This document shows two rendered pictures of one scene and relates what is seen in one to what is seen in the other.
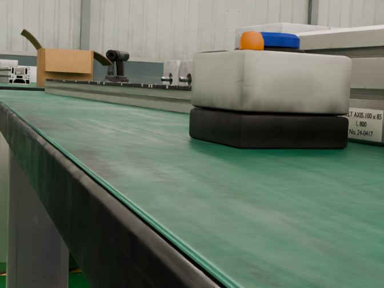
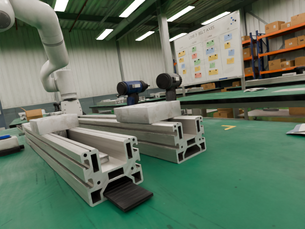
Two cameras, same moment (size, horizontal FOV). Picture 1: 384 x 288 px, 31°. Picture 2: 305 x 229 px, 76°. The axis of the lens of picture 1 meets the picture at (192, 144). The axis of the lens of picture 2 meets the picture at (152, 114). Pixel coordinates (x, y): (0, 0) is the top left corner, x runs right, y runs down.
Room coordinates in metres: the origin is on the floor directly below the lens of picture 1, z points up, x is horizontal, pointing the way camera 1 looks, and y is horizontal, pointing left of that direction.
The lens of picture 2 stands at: (-0.42, -0.44, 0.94)
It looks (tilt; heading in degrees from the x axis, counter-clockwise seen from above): 7 degrees down; 346
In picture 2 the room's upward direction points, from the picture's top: 8 degrees counter-clockwise
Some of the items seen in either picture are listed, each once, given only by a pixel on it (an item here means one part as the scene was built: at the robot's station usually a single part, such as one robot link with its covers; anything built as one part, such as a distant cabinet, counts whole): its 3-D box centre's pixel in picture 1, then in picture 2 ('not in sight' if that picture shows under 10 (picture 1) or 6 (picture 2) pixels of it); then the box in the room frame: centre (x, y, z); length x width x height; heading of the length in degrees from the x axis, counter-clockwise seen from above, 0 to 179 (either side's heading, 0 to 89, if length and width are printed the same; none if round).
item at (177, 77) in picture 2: not in sight; (175, 100); (0.32, -0.73, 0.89); 0.20 x 0.08 x 0.22; 136
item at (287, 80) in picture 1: (278, 96); (8, 145); (0.46, -0.06, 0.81); 0.10 x 0.08 x 0.06; 114
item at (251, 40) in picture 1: (251, 40); not in sight; (0.42, -0.03, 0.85); 0.01 x 0.01 x 0.01
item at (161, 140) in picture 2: not in sight; (110, 128); (0.33, -0.45, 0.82); 0.80 x 0.10 x 0.09; 24
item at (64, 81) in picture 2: not in sight; (65, 82); (0.74, -0.27, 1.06); 0.09 x 0.08 x 0.13; 92
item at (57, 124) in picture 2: not in sight; (54, 126); (0.26, -0.28, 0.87); 0.16 x 0.11 x 0.07; 24
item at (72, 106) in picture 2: not in sight; (71, 107); (0.74, -0.28, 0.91); 0.10 x 0.07 x 0.11; 114
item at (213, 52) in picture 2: not in sight; (207, 81); (2.88, -2.44, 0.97); 1.50 x 0.50 x 1.95; 18
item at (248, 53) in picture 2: not in sight; (233, 67); (8.93, -7.77, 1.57); 2.83 x 0.98 x 3.14; 18
